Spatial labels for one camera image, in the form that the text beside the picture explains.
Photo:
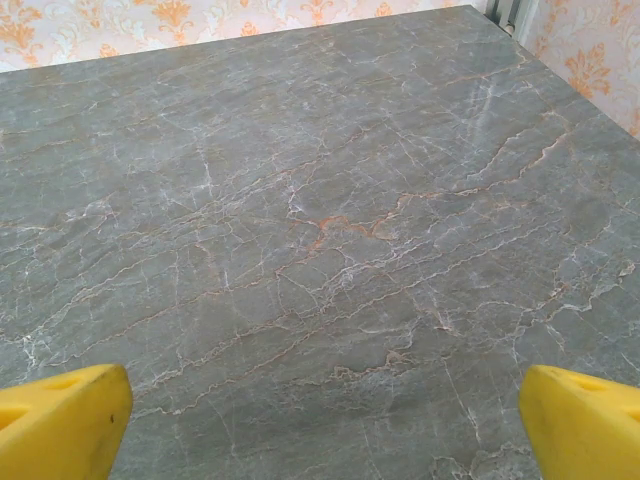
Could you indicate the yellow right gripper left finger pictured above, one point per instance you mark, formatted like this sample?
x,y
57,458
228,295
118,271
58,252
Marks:
x,y
60,430

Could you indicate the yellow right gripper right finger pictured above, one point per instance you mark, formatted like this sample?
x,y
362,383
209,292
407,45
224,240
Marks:
x,y
585,430

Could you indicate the aluminium frame post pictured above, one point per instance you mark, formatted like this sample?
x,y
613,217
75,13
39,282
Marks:
x,y
512,12

